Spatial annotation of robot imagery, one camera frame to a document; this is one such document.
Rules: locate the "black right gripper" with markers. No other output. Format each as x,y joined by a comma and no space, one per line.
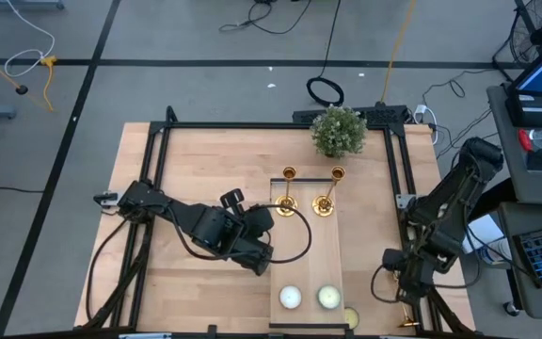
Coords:
414,278

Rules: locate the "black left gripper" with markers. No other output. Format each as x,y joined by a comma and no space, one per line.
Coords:
257,259

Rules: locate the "gold candlestick holder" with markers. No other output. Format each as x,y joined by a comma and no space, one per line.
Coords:
409,324
286,206
323,206

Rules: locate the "white round candle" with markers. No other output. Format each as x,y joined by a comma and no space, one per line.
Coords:
290,297

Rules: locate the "wooden shelf riser black legs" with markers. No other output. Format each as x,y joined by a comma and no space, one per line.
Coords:
306,278

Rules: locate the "cream candle dark rim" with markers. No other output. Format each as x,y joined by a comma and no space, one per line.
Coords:
329,297

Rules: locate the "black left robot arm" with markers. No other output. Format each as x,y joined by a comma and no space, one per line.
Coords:
186,221

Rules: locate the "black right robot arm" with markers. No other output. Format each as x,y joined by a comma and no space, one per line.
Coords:
459,188

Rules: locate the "yellow round candle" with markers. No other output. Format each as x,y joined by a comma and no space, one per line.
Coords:
353,321

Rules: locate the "white and blue item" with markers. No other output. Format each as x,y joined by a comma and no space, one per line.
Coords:
497,254

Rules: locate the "white cardboard box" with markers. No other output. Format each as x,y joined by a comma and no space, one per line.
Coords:
489,233

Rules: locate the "black caster wheel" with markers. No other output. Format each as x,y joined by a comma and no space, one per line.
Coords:
512,309

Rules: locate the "grey white flat item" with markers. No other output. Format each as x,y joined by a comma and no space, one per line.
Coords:
144,336

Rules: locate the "green potted plant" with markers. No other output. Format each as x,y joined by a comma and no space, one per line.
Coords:
338,132

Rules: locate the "black perforated box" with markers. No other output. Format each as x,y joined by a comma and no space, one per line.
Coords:
384,116

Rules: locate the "white power adapter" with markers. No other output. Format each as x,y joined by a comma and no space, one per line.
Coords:
420,110

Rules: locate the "black label printer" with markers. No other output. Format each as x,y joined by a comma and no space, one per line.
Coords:
530,115

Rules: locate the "black floor fan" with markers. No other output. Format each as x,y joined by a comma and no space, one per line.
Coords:
541,33

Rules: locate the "small black bracket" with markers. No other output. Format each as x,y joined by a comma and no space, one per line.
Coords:
212,329

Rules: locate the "black aluminium rig frame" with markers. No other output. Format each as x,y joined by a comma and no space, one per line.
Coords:
233,125

